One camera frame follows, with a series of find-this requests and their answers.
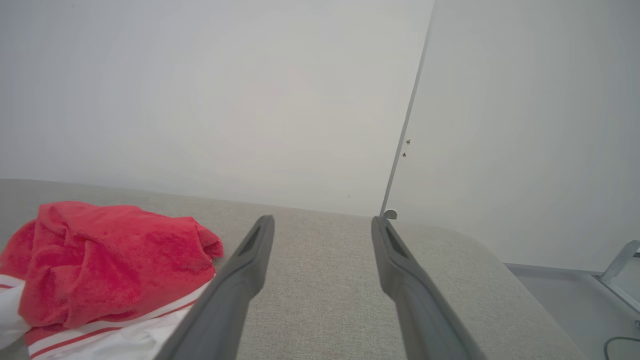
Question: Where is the red and white jersey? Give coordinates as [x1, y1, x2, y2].
[0, 201, 224, 360]

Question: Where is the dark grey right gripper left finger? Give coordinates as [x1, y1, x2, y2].
[154, 215, 276, 360]

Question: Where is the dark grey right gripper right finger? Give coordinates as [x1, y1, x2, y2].
[371, 215, 487, 360]

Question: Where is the white door panel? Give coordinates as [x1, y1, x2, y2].
[381, 0, 640, 273]

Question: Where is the grey metal frame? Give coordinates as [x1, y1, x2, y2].
[597, 240, 640, 313]

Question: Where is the thin black cable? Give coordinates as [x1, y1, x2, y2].
[603, 336, 640, 360]

